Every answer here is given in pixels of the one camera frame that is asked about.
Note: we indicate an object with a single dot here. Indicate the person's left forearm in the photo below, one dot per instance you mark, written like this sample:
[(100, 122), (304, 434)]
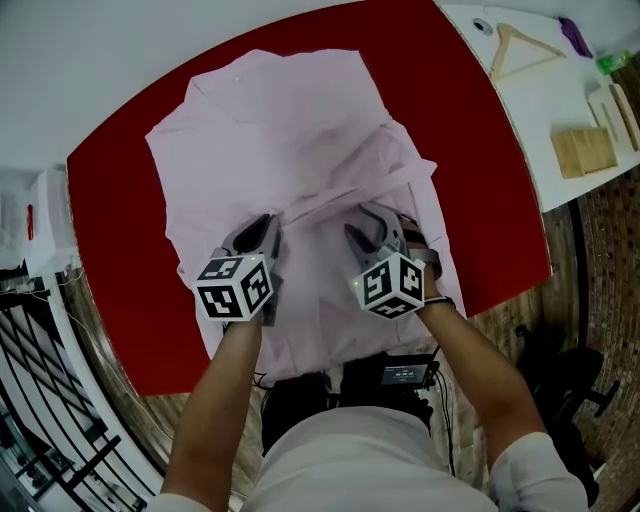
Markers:
[(215, 410)]

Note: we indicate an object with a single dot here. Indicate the red covered table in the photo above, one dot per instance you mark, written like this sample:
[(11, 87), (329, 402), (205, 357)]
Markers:
[(125, 250)]

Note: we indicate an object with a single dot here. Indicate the white cabinet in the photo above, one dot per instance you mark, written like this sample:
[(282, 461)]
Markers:
[(52, 225)]

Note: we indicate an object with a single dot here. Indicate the light wooden rack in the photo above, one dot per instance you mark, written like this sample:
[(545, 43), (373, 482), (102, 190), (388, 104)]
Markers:
[(605, 115)]

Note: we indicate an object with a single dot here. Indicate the person's white shirt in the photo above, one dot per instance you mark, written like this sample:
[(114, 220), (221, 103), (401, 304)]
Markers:
[(350, 465)]

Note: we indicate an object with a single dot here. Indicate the wooden box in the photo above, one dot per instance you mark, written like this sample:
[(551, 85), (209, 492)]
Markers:
[(585, 152)]

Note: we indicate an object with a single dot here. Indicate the purple cloth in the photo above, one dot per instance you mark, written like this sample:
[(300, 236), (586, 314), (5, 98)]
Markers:
[(575, 37)]

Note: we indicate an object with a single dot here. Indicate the wooden clothes hanger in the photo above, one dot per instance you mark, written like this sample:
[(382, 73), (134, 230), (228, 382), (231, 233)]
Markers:
[(500, 50)]

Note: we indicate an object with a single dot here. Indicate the black device with screen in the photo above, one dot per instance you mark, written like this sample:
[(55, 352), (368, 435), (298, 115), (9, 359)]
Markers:
[(405, 374)]

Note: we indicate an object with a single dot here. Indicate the person's right hand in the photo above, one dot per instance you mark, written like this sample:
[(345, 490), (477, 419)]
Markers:
[(415, 237)]

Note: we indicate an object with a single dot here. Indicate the green plastic bottle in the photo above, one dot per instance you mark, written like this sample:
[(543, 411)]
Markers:
[(615, 62)]

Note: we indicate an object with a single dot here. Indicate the pink robe garment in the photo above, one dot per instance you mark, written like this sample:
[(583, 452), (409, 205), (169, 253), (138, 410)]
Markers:
[(280, 140)]

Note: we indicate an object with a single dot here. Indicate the round metal desk grommet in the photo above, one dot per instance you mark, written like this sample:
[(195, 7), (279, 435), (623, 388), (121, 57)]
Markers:
[(483, 26)]

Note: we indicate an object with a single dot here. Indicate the person's right forearm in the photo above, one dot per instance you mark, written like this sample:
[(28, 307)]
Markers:
[(480, 375)]

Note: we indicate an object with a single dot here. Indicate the black wristband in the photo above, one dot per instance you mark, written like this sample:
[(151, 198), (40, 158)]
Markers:
[(442, 300)]

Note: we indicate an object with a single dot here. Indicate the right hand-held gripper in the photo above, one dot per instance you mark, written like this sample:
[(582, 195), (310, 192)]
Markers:
[(390, 285)]

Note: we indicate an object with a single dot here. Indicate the person's black trousers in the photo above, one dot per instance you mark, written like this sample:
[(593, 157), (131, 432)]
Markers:
[(295, 405)]

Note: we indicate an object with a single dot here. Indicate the black office chair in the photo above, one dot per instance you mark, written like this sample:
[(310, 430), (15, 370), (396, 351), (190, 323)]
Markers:
[(575, 380)]

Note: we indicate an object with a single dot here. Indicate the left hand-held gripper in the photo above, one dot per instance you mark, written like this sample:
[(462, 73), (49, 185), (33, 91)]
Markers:
[(225, 290)]

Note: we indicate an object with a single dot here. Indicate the black and white stair railing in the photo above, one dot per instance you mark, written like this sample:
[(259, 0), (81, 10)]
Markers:
[(80, 400)]

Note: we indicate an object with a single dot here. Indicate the white side table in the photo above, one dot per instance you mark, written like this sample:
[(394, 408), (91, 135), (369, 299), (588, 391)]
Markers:
[(540, 115)]

